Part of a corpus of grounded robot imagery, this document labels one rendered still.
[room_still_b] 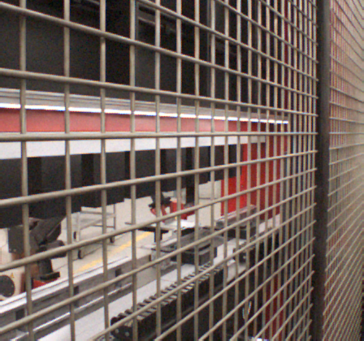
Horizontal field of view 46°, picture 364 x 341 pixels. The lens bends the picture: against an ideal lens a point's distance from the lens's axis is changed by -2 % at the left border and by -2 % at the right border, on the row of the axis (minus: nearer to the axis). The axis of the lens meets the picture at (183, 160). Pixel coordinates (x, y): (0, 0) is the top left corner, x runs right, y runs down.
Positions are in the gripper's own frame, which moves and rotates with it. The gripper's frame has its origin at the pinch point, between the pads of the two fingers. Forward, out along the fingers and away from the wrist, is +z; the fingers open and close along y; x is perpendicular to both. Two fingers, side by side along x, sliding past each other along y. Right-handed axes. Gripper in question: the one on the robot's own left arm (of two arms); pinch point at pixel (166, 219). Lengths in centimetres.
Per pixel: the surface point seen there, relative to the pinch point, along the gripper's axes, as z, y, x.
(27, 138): 2, -151, -94
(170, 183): -10.7, -21.6, -21.8
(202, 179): -9.3, 5.1, -21.4
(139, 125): -30, -41, -31
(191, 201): -2.6, 0.6, -14.5
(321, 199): 12, -100, -91
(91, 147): -25, -65, -28
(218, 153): -18.7, 21.5, -26.4
